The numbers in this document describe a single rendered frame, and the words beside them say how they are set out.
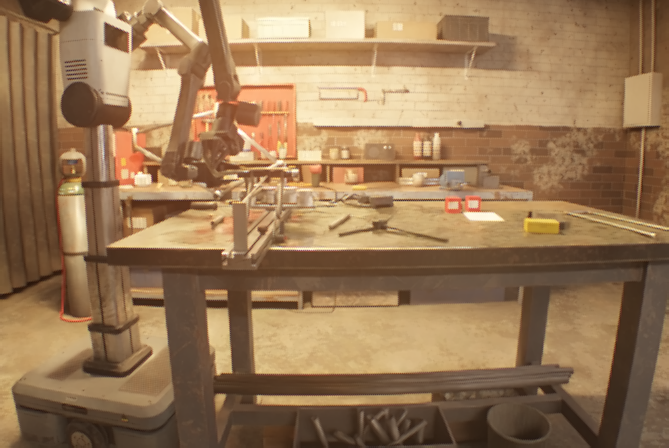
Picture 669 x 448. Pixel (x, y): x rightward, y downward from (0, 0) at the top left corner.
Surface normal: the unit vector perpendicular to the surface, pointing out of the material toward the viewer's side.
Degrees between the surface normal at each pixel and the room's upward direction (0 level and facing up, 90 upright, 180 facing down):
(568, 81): 90
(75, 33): 90
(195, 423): 90
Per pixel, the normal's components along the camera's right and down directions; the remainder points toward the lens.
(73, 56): -0.12, 0.29
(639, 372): 0.01, 0.12
